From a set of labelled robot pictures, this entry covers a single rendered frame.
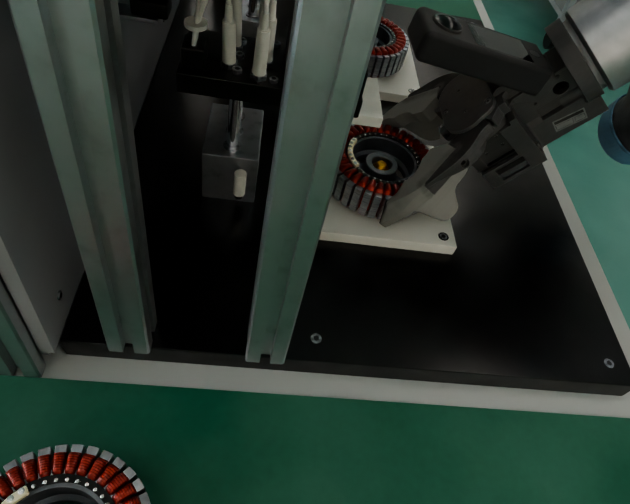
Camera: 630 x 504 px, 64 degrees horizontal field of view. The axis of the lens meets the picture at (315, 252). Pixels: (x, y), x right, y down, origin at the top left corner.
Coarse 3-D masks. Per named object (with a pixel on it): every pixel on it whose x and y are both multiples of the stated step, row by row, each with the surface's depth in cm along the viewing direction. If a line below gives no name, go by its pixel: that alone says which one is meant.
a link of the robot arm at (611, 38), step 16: (592, 0) 38; (608, 0) 37; (624, 0) 36; (576, 16) 38; (592, 16) 37; (608, 16) 37; (624, 16) 36; (576, 32) 38; (592, 32) 37; (608, 32) 37; (624, 32) 36; (592, 48) 38; (608, 48) 37; (624, 48) 37; (592, 64) 38; (608, 64) 38; (624, 64) 38; (608, 80) 39; (624, 80) 39
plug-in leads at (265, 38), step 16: (240, 0) 39; (272, 0) 38; (192, 16) 37; (224, 16) 37; (240, 16) 40; (272, 16) 38; (224, 32) 37; (240, 32) 41; (272, 32) 39; (192, 48) 38; (224, 48) 38; (240, 48) 41; (256, 48) 37; (272, 48) 40; (192, 64) 38; (224, 64) 40; (256, 64) 38; (272, 64) 41; (256, 80) 39
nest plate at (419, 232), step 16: (400, 176) 53; (336, 208) 49; (336, 224) 47; (352, 224) 48; (368, 224) 48; (400, 224) 49; (416, 224) 49; (432, 224) 50; (448, 224) 50; (336, 240) 47; (352, 240) 47; (368, 240) 47; (384, 240) 47; (400, 240) 48; (416, 240) 48; (432, 240) 48; (448, 240) 49
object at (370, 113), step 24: (216, 48) 41; (192, 72) 39; (216, 72) 39; (240, 72) 39; (216, 96) 40; (240, 96) 40; (264, 96) 40; (360, 96) 40; (240, 120) 46; (360, 120) 42
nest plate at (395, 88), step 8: (408, 48) 71; (408, 56) 69; (408, 64) 68; (400, 72) 66; (408, 72) 67; (384, 80) 65; (392, 80) 65; (400, 80) 65; (408, 80) 66; (416, 80) 66; (384, 88) 63; (392, 88) 64; (400, 88) 64; (408, 88) 64; (416, 88) 65; (384, 96) 63; (392, 96) 63; (400, 96) 63
